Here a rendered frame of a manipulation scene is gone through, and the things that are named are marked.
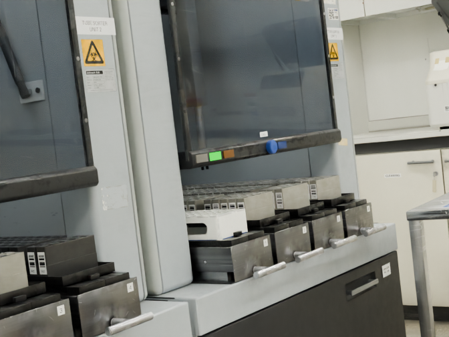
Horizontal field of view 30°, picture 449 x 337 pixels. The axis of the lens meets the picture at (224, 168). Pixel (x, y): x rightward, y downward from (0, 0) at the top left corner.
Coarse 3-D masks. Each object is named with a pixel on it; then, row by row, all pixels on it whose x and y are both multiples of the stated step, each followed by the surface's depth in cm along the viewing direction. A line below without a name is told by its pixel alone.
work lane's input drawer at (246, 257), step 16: (208, 240) 166; (224, 240) 163; (240, 240) 164; (256, 240) 168; (192, 256) 167; (208, 256) 164; (224, 256) 162; (240, 256) 163; (256, 256) 167; (272, 256) 172; (240, 272) 163; (256, 272) 160; (272, 272) 164
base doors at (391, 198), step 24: (360, 168) 406; (384, 168) 399; (408, 168) 391; (432, 168) 384; (360, 192) 408; (384, 192) 400; (408, 192) 393; (432, 192) 385; (384, 216) 401; (408, 240) 395; (432, 240) 388; (408, 264) 397; (432, 264) 389; (408, 288) 398; (432, 288) 391
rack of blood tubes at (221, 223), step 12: (192, 216) 169; (204, 216) 166; (216, 216) 164; (228, 216) 167; (240, 216) 170; (192, 228) 181; (204, 228) 179; (216, 228) 165; (228, 228) 167; (240, 228) 170
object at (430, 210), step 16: (416, 208) 175; (432, 208) 172; (448, 208) 169; (416, 224) 171; (416, 240) 172; (416, 256) 172; (416, 272) 172; (416, 288) 173; (432, 320) 173; (432, 336) 172
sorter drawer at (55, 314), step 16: (16, 304) 122; (32, 304) 122; (48, 304) 124; (64, 304) 127; (0, 320) 117; (16, 320) 119; (32, 320) 122; (48, 320) 124; (64, 320) 126; (0, 336) 117; (16, 336) 119; (32, 336) 121; (48, 336) 124; (64, 336) 126
